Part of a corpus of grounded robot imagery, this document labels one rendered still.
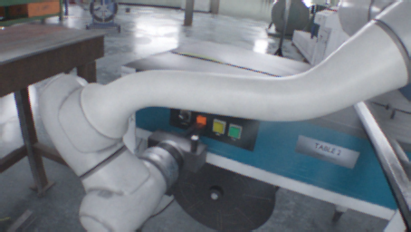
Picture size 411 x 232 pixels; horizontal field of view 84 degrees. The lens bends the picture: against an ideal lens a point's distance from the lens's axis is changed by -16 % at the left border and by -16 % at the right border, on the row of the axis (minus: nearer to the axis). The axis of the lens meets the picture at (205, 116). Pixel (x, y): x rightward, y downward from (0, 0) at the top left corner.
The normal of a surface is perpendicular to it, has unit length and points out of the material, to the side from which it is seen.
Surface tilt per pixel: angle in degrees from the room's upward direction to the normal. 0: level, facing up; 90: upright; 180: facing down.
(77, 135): 77
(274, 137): 90
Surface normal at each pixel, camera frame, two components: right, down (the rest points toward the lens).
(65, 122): -0.10, 0.11
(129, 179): 0.63, -0.47
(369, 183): -0.40, 0.36
